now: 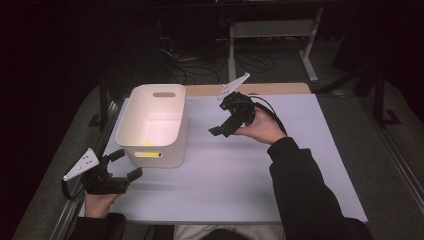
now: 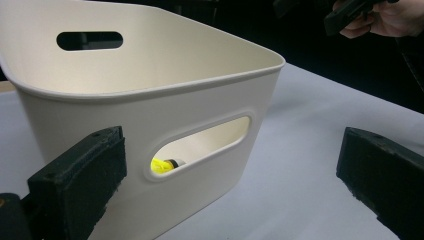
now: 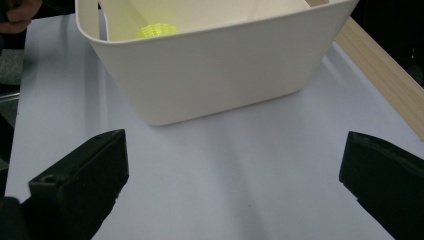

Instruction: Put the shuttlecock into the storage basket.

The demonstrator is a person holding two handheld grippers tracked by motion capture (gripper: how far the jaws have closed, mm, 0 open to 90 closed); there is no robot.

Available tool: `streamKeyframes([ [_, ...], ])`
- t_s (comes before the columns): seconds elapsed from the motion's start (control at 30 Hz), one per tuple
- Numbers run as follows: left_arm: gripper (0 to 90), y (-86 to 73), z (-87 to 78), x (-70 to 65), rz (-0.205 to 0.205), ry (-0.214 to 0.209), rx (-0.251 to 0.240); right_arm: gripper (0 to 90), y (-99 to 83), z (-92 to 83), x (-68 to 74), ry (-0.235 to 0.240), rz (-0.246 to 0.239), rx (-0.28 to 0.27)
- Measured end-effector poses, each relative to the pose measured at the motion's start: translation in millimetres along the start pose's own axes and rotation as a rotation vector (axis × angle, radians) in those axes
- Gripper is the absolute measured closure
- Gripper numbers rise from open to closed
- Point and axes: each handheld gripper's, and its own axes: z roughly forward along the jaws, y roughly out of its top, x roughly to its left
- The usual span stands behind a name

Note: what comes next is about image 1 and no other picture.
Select white metal desk frame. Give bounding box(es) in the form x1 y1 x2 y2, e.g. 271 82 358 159
227 6 325 84

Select black floor cables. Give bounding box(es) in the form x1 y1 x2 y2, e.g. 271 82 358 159
159 35 278 85

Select left hand-held gripper cable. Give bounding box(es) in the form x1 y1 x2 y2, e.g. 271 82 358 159
60 178 85 202

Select person's legs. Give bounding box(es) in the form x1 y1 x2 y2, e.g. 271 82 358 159
172 224 287 240

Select black metal stand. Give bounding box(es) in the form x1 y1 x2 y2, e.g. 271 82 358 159
315 62 403 128
87 75 118 130

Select hand-held gripper cable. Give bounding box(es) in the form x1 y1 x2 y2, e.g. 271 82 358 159
60 178 85 202
249 95 288 135

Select right hand-held gripper cable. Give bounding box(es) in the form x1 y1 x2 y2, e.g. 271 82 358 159
249 95 288 135

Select white plastic storage bin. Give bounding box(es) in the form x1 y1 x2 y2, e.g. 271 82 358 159
115 83 189 169

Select person's right hand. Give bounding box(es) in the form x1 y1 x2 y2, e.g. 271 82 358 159
233 106 288 146

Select person's left hand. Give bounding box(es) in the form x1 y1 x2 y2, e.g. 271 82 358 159
83 190 121 219

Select white table mat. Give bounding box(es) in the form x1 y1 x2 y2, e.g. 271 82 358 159
77 93 368 224

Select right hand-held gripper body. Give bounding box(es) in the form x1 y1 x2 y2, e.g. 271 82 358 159
217 72 258 135

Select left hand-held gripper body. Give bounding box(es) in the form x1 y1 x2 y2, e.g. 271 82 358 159
62 148 130 196

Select yellow shuttlecock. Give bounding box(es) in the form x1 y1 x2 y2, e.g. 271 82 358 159
134 140 163 159

